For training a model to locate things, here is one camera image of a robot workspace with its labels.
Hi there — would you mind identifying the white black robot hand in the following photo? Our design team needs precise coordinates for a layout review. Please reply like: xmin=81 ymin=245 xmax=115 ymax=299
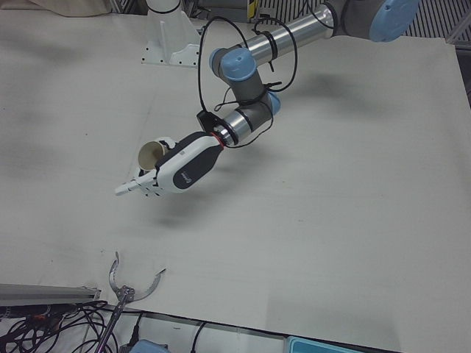
xmin=113 ymin=132 xmax=226 ymax=199

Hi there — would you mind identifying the smooth white paper cup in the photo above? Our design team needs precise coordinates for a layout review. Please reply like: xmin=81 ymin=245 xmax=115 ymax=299
xmin=137 ymin=140 xmax=169 ymax=173

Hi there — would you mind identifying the metal reacher grabber tool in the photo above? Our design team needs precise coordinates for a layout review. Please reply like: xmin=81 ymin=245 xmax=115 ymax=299
xmin=96 ymin=251 xmax=167 ymax=353

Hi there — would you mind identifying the grey robot teach pendant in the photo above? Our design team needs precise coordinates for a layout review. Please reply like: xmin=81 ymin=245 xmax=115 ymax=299
xmin=130 ymin=338 xmax=170 ymax=353

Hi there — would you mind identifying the beige cloth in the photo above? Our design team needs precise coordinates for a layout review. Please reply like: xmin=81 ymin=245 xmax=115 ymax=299
xmin=29 ymin=0 xmax=115 ymax=18

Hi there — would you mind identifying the black power strip bar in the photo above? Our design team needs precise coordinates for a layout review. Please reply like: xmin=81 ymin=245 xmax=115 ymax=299
xmin=0 ymin=303 xmax=80 ymax=324

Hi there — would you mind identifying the light blue plastic bin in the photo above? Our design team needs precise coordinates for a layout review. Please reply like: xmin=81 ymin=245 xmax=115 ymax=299
xmin=286 ymin=335 xmax=393 ymax=353

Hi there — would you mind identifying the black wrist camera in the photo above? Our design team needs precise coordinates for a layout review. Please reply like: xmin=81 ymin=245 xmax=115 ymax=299
xmin=196 ymin=110 xmax=222 ymax=132

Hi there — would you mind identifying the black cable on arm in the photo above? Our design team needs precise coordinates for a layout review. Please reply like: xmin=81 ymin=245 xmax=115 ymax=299
xmin=196 ymin=16 xmax=299 ymax=150

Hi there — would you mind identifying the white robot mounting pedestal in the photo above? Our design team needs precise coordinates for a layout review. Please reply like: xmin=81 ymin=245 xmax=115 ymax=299
xmin=141 ymin=0 xmax=208 ymax=70

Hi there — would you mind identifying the black plug with cable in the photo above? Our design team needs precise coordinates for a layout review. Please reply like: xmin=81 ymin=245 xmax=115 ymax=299
xmin=130 ymin=312 xmax=144 ymax=345

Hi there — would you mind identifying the aluminium profile rail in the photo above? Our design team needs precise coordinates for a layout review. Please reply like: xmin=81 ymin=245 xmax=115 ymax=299
xmin=0 ymin=282 xmax=102 ymax=306

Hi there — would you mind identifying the aluminium frame corner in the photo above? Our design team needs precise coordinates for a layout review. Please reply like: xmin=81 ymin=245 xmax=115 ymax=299
xmin=447 ymin=14 xmax=471 ymax=47

